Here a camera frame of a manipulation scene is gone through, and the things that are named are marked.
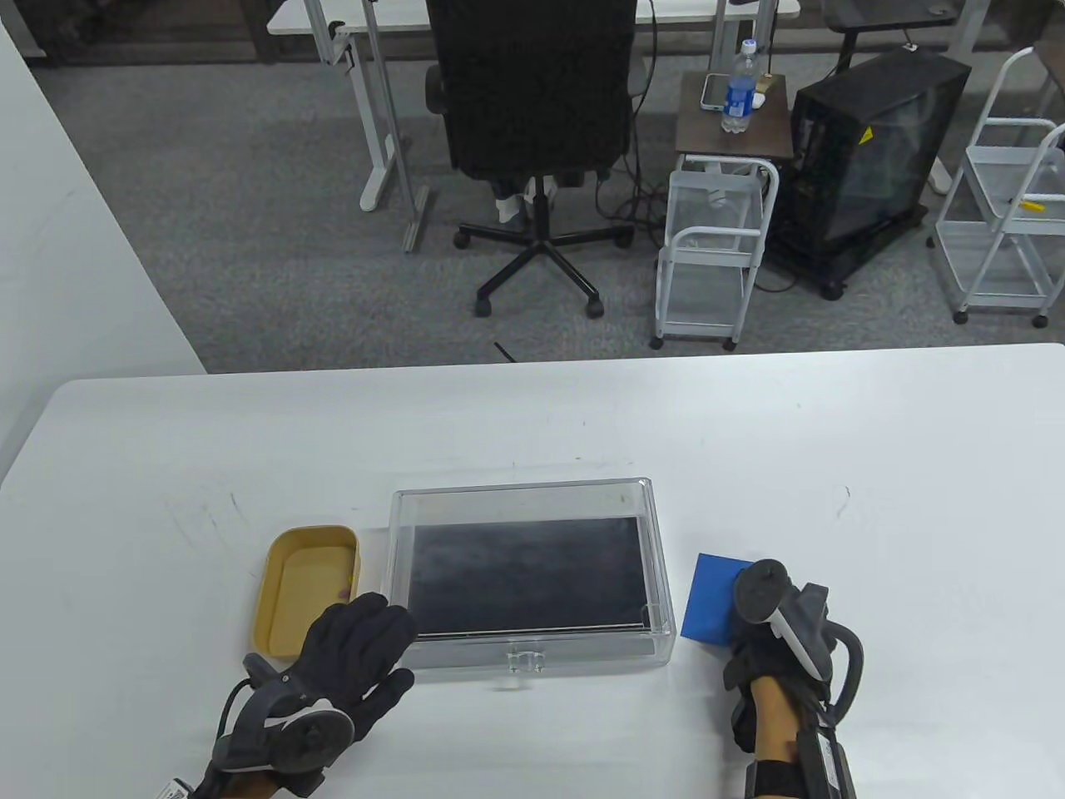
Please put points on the clear drawer organizer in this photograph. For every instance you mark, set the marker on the clear drawer organizer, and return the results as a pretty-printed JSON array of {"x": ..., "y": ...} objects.
[{"x": 659, "y": 574}]

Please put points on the black left hand controller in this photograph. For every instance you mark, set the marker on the black left hand controller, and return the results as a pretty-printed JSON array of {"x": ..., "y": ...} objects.
[{"x": 312, "y": 736}]

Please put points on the black office chair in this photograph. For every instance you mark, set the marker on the black office chair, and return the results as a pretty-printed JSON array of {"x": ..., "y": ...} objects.
[{"x": 532, "y": 83}]

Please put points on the black desk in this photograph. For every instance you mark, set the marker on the black desk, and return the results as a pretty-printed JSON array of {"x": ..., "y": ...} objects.
[{"x": 874, "y": 10}]

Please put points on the smartphone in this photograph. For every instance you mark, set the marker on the smartphone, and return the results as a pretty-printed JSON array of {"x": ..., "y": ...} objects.
[{"x": 715, "y": 91}]

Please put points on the white desk with metal legs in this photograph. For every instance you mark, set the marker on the white desk with metal legs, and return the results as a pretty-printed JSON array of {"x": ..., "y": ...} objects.
[{"x": 291, "y": 21}]

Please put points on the black right wrist sensor box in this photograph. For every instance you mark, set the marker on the black right wrist sensor box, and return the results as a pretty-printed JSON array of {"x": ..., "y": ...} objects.
[{"x": 828, "y": 766}]

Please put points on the clear water bottle blue label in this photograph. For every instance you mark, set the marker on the clear water bottle blue label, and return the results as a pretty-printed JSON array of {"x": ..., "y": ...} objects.
[{"x": 739, "y": 91}]

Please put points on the person's right forearm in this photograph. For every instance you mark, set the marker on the person's right forearm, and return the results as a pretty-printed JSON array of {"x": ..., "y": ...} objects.
[{"x": 774, "y": 716}]

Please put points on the black computer tower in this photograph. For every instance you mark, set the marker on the black computer tower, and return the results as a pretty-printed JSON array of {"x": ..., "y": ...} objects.
[{"x": 865, "y": 158}]

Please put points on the black right hand controller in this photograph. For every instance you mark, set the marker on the black right hand controller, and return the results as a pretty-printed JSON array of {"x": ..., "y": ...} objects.
[{"x": 761, "y": 591}]

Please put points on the tan bento box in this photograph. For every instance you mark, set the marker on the tan bento box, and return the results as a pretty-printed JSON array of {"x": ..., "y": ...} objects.
[{"x": 291, "y": 599}]

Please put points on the person's left forearm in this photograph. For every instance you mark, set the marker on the person's left forearm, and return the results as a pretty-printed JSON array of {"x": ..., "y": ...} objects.
[{"x": 250, "y": 788}]

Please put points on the black drawer liner mat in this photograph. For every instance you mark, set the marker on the black drawer liner mat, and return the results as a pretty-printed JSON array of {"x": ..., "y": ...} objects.
[{"x": 524, "y": 574}]

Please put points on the black hand controller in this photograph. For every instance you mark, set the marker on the black hand controller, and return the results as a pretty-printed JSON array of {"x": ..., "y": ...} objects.
[
  {"x": 761, "y": 591},
  {"x": 312, "y": 736}
]

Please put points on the white cart with brown top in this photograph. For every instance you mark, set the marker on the white cart with brown top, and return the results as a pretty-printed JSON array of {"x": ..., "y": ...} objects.
[{"x": 707, "y": 250}]

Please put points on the person's left hand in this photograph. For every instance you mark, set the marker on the person's left hand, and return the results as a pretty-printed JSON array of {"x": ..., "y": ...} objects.
[{"x": 349, "y": 649}]

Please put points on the person's right hand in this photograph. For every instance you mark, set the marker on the person's right hand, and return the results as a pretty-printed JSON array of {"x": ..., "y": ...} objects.
[{"x": 811, "y": 616}]

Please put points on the blue scraper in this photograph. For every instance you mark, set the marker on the blue scraper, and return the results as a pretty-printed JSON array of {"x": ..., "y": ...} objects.
[{"x": 707, "y": 599}]

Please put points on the white label tag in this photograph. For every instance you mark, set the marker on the white label tag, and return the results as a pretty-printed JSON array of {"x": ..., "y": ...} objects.
[{"x": 176, "y": 789}]

